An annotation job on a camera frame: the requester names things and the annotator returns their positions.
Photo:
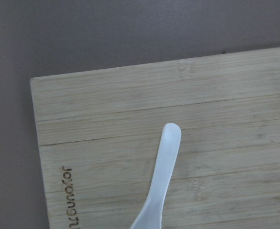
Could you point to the bamboo cutting board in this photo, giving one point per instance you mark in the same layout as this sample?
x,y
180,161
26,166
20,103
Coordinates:
x,y
183,144

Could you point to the white ceramic spoon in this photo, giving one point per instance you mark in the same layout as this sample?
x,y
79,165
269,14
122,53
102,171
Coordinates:
x,y
150,216

